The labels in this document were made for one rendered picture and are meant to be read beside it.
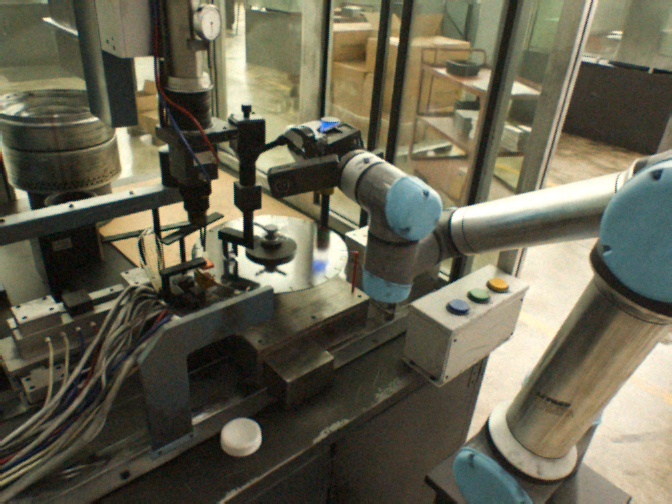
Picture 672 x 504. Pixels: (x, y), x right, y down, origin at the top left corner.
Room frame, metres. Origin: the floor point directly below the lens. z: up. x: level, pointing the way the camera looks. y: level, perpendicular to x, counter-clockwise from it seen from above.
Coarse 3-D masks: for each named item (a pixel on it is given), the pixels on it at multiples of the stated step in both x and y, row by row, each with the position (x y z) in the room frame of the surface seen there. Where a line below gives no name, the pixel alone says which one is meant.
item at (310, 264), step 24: (264, 216) 1.14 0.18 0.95; (216, 240) 1.01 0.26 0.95; (312, 240) 1.04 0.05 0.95; (336, 240) 1.05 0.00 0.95; (216, 264) 0.91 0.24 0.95; (240, 264) 0.91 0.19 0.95; (264, 264) 0.92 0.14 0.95; (288, 264) 0.93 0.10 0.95; (312, 264) 0.94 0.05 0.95; (336, 264) 0.94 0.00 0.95; (240, 288) 0.83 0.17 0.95; (288, 288) 0.84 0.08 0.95
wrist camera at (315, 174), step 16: (304, 160) 0.78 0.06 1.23; (320, 160) 0.77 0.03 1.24; (336, 160) 0.76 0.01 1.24; (272, 176) 0.75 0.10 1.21; (288, 176) 0.75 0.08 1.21; (304, 176) 0.76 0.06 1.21; (320, 176) 0.76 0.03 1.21; (272, 192) 0.76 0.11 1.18; (288, 192) 0.76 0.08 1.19; (304, 192) 0.76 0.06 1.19
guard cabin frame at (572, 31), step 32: (320, 0) 1.58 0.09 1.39; (384, 0) 1.42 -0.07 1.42; (576, 0) 1.06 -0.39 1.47; (320, 32) 1.58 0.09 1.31; (384, 32) 1.42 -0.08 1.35; (576, 32) 1.05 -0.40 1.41; (320, 64) 1.58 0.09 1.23; (576, 64) 1.07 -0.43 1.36; (320, 96) 1.58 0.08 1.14; (544, 96) 1.07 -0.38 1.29; (320, 128) 1.59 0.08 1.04; (544, 128) 1.06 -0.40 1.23; (0, 160) 1.55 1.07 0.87; (224, 160) 1.98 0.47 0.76; (544, 160) 1.05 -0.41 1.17; (0, 192) 1.53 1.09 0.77; (352, 224) 1.45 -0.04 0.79; (512, 256) 1.06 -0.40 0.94
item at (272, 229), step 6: (258, 222) 1.01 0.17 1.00; (264, 228) 0.98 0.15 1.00; (270, 228) 0.98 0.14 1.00; (276, 228) 0.98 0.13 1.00; (258, 234) 0.96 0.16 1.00; (264, 234) 0.96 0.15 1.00; (270, 234) 0.97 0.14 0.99; (276, 234) 0.97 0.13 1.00; (282, 234) 0.96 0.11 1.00; (270, 240) 0.97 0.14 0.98; (276, 240) 0.98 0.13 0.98
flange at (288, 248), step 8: (264, 240) 0.98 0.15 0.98; (280, 240) 0.98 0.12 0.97; (288, 240) 1.01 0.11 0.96; (256, 248) 0.97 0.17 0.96; (264, 248) 0.97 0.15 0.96; (272, 248) 0.96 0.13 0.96; (280, 248) 0.97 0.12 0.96; (288, 248) 0.98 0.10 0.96; (296, 248) 0.98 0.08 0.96; (256, 256) 0.94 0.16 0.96; (264, 256) 0.94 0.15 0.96; (272, 256) 0.94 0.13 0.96; (280, 256) 0.94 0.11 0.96; (288, 256) 0.95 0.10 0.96
